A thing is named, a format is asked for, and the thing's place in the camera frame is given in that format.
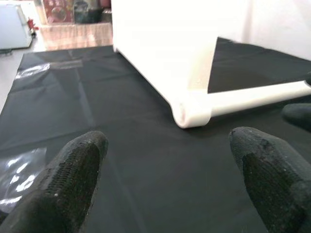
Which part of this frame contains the red printed box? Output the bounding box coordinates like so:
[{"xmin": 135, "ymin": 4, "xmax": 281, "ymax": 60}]
[{"xmin": 42, "ymin": 0, "xmax": 75, "ymax": 25}]

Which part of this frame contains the beige cloth covered table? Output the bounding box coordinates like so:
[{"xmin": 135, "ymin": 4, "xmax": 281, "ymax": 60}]
[{"xmin": 40, "ymin": 23, "xmax": 114, "ymax": 50}]

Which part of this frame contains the clear plastic wrap piece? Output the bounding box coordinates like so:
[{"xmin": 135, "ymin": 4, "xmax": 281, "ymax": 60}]
[
  {"xmin": 14, "ymin": 60, "xmax": 83, "ymax": 81},
  {"xmin": 0, "ymin": 147, "xmax": 48, "ymax": 214}
]

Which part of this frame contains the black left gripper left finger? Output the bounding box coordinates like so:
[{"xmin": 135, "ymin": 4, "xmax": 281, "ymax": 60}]
[{"xmin": 0, "ymin": 131, "xmax": 109, "ymax": 233}]

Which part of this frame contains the white plastic children table top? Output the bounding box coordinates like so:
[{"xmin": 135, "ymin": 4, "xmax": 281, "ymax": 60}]
[{"xmin": 112, "ymin": 0, "xmax": 226, "ymax": 129}]

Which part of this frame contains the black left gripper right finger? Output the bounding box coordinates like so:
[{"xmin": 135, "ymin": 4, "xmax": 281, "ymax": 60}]
[{"xmin": 228, "ymin": 126, "xmax": 311, "ymax": 233}]

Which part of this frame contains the white appliance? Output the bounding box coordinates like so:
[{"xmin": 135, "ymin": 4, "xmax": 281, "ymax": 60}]
[{"xmin": 0, "ymin": 2, "xmax": 34, "ymax": 50}]

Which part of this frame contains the black table cloth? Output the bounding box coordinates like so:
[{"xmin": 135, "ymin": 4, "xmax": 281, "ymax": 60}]
[{"xmin": 0, "ymin": 36, "xmax": 311, "ymax": 233}]

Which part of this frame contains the white plastic table leg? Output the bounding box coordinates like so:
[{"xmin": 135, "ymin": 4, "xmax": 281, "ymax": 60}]
[{"xmin": 206, "ymin": 81, "xmax": 311, "ymax": 119}]

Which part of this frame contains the black bag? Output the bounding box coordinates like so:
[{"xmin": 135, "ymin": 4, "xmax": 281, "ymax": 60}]
[{"xmin": 72, "ymin": 0, "xmax": 103, "ymax": 24}]

